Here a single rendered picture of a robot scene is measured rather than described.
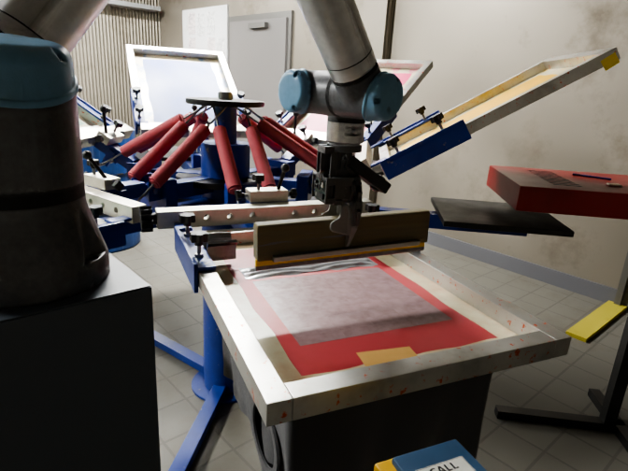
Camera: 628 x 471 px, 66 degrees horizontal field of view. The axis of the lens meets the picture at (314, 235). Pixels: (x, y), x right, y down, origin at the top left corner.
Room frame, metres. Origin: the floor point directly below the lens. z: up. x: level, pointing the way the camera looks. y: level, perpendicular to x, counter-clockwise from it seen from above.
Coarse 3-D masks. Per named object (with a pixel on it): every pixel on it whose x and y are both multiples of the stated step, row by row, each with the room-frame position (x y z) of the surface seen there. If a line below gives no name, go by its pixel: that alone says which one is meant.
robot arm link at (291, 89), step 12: (288, 72) 0.87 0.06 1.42; (300, 72) 0.86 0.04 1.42; (312, 72) 0.88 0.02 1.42; (324, 72) 0.86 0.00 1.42; (288, 84) 0.87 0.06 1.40; (300, 84) 0.84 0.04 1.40; (312, 84) 0.85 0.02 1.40; (324, 84) 0.83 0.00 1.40; (288, 96) 0.86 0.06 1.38; (300, 96) 0.84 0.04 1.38; (312, 96) 0.85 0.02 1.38; (324, 96) 0.83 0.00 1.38; (288, 108) 0.86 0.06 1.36; (300, 108) 0.85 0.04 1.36; (312, 108) 0.86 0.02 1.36; (324, 108) 0.84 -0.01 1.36
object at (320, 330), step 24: (240, 264) 1.13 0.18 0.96; (264, 288) 1.00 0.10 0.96; (288, 288) 1.00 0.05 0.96; (312, 288) 1.01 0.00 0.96; (264, 312) 0.88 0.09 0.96; (288, 312) 0.88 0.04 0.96; (312, 312) 0.89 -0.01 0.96; (336, 312) 0.90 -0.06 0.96; (360, 312) 0.90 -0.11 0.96; (288, 336) 0.79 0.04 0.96; (312, 336) 0.79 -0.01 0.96; (336, 336) 0.80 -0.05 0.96; (360, 336) 0.80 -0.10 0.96; (384, 336) 0.81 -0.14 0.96; (312, 360) 0.71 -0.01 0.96; (336, 360) 0.72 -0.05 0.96; (360, 360) 0.72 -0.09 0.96
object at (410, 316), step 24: (384, 264) 1.19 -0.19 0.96; (336, 288) 1.02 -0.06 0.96; (360, 288) 1.03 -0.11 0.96; (384, 288) 1.04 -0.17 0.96; (408, 288) 1.05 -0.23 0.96; (384, 312) 0.91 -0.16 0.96; (408, 312) 0.92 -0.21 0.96; (432, 312) 0.92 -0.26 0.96; (456, 312) 0.93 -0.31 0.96; (408, 336) 0.81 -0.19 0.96; (432, 336) 0.82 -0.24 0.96; (456, 336) 0.82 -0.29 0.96; (480, 336) 0.83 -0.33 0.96
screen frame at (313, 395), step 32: (416, 256) 1.17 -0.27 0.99; (224, 288) 0.91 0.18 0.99; (448, 288) 1.04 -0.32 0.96; (480, 288) 0.99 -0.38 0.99; (224, 320) 0.77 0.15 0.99; (512, 320) 0.86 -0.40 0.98; (256, 352) 0.67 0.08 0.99; (448, 352) 0.70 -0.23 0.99; (480, 352) 0.71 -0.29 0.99; (512, 352) 0.73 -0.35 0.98; (544, 352) 0.76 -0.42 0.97; (256, 384) 0.59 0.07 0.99; (288, 384) 0.59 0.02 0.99; (320, 384) 0.60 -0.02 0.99; (352, 384) 0.60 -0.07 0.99; (384, 384) 0.62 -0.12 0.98; (416, 384) 0.65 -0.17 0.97; (288, 416) 0.56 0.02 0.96
